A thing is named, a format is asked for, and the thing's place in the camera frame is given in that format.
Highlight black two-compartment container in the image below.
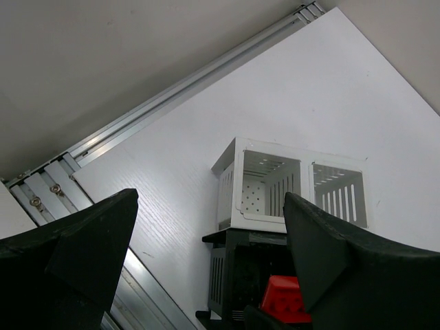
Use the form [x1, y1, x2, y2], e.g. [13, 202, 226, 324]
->
[195, 228, 313, 329]

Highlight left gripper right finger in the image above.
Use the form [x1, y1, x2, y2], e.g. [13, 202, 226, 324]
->
[283, 192, 439, 329]

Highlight aluminium left rail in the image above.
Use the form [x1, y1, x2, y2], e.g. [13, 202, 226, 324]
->
[2, 1, 326, 329]

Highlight red lego plate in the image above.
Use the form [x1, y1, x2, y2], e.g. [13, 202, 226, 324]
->
[260, 275, 312, 324]

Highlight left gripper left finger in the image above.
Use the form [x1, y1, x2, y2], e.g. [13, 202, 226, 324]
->
[1, 188, 138, 329]

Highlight white two-compartment container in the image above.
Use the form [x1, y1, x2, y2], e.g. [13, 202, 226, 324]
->
[212, 137, 371, 233]

